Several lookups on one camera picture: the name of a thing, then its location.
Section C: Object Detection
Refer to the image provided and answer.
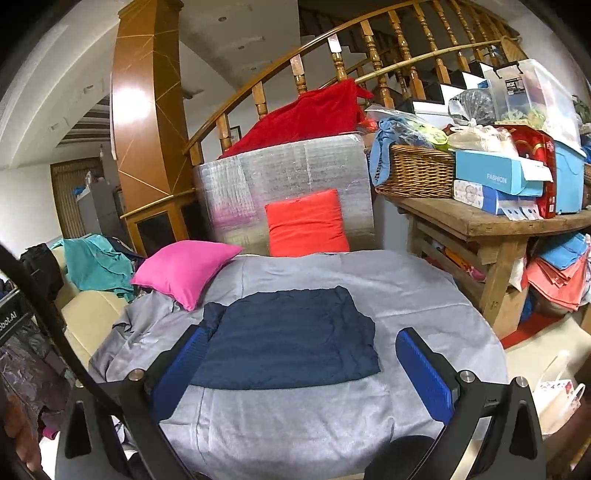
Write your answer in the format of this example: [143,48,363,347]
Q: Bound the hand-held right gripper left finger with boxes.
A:
[54,323,214,480]

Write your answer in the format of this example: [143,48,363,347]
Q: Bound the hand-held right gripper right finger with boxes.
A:
[394,327,548,480]

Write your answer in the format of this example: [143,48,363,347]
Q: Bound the navy blue puffer jacket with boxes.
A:
[189,285,383,391]

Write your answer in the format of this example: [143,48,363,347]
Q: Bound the person's left forearm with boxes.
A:
[0,388,42,472]

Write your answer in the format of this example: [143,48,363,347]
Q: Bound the shiny black jacket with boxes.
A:
[0,318,77,435]

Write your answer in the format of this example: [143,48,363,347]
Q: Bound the black garment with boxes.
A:
[19,243,65,301]

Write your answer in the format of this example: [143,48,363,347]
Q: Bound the cream sofa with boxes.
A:
[46,247,134,370]

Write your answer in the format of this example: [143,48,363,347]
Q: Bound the teal cloth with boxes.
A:
[51,233,137,301]

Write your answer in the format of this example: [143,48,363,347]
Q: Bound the pink pillow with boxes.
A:
[130,240,243,312]

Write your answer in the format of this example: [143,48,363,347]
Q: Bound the red floor mat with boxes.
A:
[501,311,566,352]

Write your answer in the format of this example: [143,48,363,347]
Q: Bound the brown slatted door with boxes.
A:
[50,157,105,241]

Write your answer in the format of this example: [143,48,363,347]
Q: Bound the white patterned bag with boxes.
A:
[533,351,589,437]

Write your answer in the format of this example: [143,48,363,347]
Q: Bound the grey blanket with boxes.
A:
[88,249,509,480]

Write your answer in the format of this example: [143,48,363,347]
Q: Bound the wooden glass-front cabinet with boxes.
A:
[120,187,208,257]

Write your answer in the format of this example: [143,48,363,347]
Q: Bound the grey cabinet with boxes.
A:
[76,178,122,241]

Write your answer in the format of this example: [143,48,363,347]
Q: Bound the wooden table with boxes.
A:
[381,182,591,340]

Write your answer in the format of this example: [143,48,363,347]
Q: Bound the stack of folded cloths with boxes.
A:
[524,233,591,312]

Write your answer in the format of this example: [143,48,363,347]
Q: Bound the white patterned box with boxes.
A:
[452,179,546,220]

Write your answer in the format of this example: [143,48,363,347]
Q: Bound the red orange pillow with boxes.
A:
[264,188,351,258]

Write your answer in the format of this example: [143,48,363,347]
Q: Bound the wicker basket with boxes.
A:
[373,143,458,199]

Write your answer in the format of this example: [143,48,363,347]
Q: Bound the light blue cardboard box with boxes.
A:
[455,148,546,197]

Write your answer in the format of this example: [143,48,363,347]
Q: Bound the silver foil insulation mat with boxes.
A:
[191,131,376,257]

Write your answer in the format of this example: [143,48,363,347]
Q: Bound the blue cloth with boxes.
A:
[369,117,416,188]

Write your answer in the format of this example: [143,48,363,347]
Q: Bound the wooden pillar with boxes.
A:
[110,0,197,215]

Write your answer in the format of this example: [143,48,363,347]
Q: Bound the light blue plastic bin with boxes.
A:
[551,138,587,215]

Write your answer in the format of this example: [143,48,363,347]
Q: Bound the beige plastic bag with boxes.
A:
[448,121,520,155]

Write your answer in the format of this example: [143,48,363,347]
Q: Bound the yellow green cloth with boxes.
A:
[406,117,448,146]

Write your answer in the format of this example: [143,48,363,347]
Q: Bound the red packaging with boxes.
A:
[503,124,559,219]

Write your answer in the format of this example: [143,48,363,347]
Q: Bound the clear plastic bag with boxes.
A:
[448,88,497,126]

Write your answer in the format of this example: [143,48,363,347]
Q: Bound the red fleece blanket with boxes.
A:
[219,78,375,160]

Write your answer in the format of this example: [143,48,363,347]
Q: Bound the black white staircase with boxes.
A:
[406,60,504,116]

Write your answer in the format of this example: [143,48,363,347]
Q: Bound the clear plastic storage box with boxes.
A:
[480,58,583,151]

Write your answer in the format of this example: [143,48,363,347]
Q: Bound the wooden stair railing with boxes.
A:
[182,0,522,167]

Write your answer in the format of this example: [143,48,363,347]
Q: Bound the black cable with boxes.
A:
[0,242,100,388]

